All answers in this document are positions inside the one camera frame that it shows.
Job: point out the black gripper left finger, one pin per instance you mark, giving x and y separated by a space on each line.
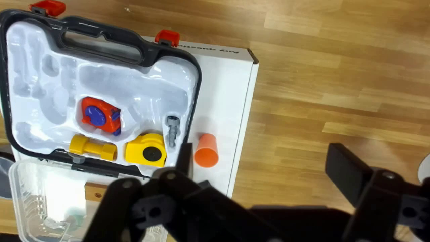
149 210

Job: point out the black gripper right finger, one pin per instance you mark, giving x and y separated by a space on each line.
385 202

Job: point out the yellow toy with black circle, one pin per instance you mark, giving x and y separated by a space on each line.
136 150

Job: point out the clear plastic case lid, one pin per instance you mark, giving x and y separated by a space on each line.
45 197

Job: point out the red case latch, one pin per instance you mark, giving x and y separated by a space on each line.
49 7
167 37

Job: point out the small wooden block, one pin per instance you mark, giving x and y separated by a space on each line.
95 192

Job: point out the small orange cup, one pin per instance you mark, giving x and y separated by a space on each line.
206 153

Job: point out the yellow toy cylinder piece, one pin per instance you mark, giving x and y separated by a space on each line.
89 146

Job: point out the red blue toy piece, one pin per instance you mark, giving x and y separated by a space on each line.
106 119

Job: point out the clear plastic container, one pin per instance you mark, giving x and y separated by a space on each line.
135 89

